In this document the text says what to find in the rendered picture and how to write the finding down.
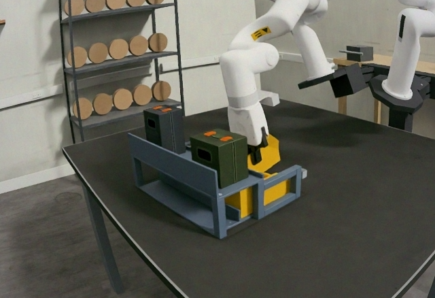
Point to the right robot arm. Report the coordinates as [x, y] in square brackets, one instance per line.
[247, 55]

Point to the yellow bin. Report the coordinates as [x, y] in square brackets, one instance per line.
[272, 142]
[243, 199]
[270, 156]

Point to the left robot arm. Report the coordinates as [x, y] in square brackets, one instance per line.
[412, 24]

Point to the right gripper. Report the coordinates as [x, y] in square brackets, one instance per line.
[250, 122]

